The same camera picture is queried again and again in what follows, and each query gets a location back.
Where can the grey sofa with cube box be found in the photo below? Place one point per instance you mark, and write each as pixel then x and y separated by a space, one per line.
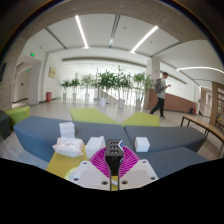
pixel 176 136

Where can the stacked white tissue packs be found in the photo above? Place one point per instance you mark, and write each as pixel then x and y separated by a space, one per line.
pixel 67 130

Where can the wooden shelf unit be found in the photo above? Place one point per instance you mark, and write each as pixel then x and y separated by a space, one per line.
pixel 218 103

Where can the red fire extinguisher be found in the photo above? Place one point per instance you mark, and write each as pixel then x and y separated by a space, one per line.
pixel 48 97

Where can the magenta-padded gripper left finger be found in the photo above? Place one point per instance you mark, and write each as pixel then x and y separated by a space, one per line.
pixel 88 175

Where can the small green seat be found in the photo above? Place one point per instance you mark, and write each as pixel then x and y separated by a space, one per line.
pixel 141 120

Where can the round white yellow-rimmed power strip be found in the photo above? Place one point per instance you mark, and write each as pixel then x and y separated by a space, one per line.
pixel 70 172

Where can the grey sofa beside table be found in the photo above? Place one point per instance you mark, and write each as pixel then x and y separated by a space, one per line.
pixel 176 161

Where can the person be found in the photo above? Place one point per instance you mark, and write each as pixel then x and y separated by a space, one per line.
pixel 161 91

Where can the large green seat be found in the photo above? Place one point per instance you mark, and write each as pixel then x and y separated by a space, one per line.
pixel 90 116

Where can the small white cube box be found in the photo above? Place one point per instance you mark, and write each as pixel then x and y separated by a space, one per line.
pixel 142 144

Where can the white box with raised back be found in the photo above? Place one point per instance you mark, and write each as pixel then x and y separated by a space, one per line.
pixel 94 146

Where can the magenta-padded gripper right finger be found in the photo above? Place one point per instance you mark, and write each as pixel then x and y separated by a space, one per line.
pixel 140 173

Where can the group of ceiling strip lights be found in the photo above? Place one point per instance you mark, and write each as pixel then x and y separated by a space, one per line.
pixel 81 31

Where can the group of potted plants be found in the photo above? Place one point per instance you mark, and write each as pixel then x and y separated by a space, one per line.
pixel 106 81

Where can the dark grey seat block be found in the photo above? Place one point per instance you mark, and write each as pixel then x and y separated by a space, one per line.
pixel 4 125

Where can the green sofa by wall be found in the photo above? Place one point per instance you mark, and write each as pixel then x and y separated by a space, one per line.
pixel 18 115

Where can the wooden bench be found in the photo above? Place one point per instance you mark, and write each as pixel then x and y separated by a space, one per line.
pixel 203 125

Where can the green exit sign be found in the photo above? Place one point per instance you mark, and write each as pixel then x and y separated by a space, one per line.
pixel 32 54

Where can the yellow wall picture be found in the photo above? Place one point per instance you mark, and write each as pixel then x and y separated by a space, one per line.
pixel 52 72

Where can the long grey sofa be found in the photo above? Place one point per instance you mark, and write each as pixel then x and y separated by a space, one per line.
pixel 36 133

